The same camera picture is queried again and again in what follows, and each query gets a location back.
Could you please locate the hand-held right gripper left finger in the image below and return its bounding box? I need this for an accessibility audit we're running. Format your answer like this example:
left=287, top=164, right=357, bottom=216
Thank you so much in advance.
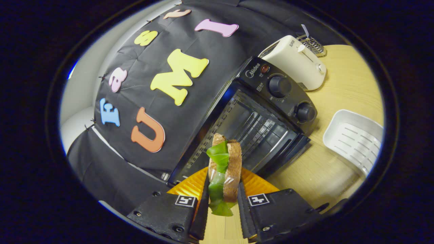
left=127, top=166, right=210, bottom=243

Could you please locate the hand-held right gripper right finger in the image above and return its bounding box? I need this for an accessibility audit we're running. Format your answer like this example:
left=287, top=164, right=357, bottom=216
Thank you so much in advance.
left=237, top=167, right=329, bottom=243

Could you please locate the lettuce sandwich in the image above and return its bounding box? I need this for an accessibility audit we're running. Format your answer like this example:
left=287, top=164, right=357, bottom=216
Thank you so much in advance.
left=206, top=133, right=242, bottom=217

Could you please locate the black electric oven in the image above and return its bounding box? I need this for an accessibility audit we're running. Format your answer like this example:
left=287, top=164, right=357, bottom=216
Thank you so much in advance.
left=168, top=56, right=318, bottom=186

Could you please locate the white slotted plastic tray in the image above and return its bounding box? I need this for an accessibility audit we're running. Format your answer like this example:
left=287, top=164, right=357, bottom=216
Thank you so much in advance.
left=323, top=109, right=384, bottom=177

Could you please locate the white toaster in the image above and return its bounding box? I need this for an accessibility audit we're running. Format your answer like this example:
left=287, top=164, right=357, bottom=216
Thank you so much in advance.
left=258, top=35, right=327, bottom=91

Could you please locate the wire mesh utensil basket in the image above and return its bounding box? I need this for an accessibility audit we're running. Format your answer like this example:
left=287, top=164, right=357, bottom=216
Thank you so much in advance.
left=297, top=34, right=327, bottom=57

